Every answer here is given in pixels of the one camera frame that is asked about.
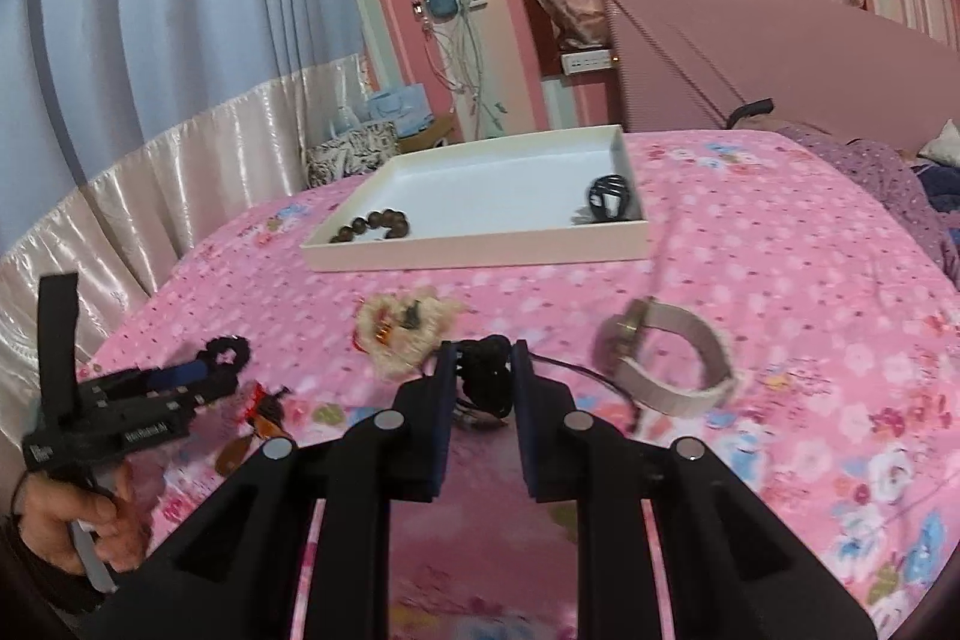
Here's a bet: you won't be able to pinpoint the wooden nightstand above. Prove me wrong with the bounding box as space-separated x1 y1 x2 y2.
397 115 458 155

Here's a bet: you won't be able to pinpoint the cream satin curtain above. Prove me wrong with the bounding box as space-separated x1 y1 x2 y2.
0 53 370 356

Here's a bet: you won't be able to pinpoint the black strap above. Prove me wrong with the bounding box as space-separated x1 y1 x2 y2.
724 98 775 130

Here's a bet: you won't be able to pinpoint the beige band wrist watch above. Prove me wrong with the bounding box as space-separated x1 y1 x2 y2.
592 296 736 417

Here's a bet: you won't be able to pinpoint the pink floral bedsheet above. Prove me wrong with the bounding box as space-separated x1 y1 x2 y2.
86 126 960 640

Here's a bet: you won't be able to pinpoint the blue curtain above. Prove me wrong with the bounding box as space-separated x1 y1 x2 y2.
0 0 368 251

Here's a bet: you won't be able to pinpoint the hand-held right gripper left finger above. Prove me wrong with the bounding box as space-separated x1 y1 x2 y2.
82 344 460 640

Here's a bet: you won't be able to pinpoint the purple quilt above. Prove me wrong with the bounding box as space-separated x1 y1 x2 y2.
780 122 960 289

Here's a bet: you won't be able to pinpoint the person's left forearm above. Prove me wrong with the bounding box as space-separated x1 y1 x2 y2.
0 512 87 620

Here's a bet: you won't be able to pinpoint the white power strip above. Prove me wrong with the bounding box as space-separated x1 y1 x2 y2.
561 50 612 75

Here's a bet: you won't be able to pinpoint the red knot charm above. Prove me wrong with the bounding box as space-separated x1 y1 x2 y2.
240 383 295 442

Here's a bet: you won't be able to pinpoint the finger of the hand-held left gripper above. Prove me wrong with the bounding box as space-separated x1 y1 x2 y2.
154 374 245 423
79 359 226 399

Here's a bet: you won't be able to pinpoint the black cord silver bead necklace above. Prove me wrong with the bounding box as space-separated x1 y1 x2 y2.
454 334 642 435

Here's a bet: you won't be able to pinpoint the black hair tie bundle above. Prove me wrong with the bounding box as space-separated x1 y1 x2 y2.
581 171 640 223

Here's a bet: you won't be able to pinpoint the pink ribbed headboard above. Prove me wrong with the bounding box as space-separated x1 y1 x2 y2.
604 0 960 161

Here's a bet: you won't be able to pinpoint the person's left hand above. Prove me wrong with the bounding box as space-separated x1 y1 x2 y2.
13 460 155 573

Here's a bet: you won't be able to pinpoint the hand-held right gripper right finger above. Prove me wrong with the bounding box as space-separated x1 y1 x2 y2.
512 344 878 640

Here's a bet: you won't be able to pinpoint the white pillow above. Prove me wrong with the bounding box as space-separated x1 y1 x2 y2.
919 119 960 165

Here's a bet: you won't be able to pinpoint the wooden bead bracelet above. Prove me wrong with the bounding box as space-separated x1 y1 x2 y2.
335 207 412 245

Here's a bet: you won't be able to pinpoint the white shallow tray box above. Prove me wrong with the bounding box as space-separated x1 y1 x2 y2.
300 124 653 274

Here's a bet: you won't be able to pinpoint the white charging cables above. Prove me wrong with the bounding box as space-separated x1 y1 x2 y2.
429 8 500 125

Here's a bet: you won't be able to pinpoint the light blue gift bag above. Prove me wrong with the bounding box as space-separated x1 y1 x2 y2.
365 83 436 139

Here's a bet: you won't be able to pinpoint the cream fluffy scrunchie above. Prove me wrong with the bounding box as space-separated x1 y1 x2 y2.
354 291 466 378

